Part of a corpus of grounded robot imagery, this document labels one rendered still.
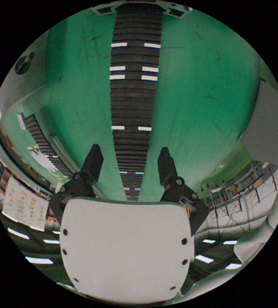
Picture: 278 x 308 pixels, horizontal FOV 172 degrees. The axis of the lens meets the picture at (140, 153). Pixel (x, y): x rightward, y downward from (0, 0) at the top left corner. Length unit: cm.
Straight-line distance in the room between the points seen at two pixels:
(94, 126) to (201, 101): 18
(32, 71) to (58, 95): 7
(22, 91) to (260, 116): 41
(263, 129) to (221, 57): 17
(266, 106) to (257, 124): 5
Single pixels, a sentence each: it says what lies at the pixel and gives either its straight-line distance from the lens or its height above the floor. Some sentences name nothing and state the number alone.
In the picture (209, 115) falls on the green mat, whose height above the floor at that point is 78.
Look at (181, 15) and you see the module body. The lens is 16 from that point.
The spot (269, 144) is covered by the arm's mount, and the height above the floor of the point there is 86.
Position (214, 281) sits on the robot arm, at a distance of 52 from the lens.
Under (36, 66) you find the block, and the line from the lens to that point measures 19.
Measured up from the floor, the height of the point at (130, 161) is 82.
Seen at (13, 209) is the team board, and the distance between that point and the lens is 310.
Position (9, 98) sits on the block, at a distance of 16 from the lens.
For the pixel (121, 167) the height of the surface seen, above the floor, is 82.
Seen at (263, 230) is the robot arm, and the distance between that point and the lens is 44.
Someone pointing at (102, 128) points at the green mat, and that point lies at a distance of 16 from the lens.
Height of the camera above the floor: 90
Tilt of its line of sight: 42 degrees down
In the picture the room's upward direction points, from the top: 180 degrees clockwise
